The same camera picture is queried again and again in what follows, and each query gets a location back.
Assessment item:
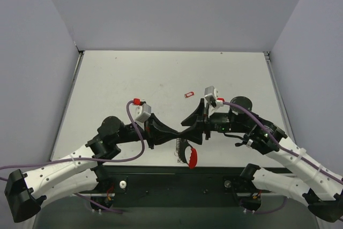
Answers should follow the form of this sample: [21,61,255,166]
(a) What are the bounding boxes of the red handled keyring holder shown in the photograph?
[175,138,198,169]

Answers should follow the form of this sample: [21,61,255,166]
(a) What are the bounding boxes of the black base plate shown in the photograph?
[76,164,271,210]

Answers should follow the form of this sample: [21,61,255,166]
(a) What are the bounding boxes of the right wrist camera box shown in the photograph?
[204,86,218,107]

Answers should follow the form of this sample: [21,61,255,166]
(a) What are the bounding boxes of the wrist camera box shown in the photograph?
[135,103,152,123]
[204,86,218,107]

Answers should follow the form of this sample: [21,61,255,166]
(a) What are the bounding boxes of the red key tag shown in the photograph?
[184,91,195,98]

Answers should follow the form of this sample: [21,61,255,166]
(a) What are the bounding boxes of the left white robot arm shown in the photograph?
[4,114,180,223]

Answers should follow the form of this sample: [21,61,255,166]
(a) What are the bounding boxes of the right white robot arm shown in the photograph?
[181,96,342,223]

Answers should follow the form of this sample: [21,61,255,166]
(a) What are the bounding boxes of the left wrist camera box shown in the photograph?
[135,103,152,123]

